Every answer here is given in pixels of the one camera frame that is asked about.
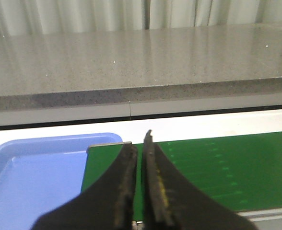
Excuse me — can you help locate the aluminium conveyor frame rail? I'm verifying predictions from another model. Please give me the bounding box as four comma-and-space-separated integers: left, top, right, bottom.
86, 141, 282, 230

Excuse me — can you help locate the grey pleated curtain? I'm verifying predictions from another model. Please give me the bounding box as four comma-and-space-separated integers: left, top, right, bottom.
0, 0, 282, 37

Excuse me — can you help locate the blue plastic tray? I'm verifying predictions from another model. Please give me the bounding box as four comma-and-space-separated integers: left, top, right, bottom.
0, 133, 122, 230

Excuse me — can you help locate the green conveyor belt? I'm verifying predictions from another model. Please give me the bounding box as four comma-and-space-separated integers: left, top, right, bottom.
80, 130, 282, 221

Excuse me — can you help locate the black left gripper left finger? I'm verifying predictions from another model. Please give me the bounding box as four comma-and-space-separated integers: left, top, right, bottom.
32, 143, 138, 230

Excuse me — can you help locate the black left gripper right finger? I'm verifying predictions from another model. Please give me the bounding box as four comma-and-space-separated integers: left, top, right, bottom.
141, 130, 257, 230

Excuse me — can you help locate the grey stone counter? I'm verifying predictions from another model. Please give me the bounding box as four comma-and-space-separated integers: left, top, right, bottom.
0, 23, 282, 128

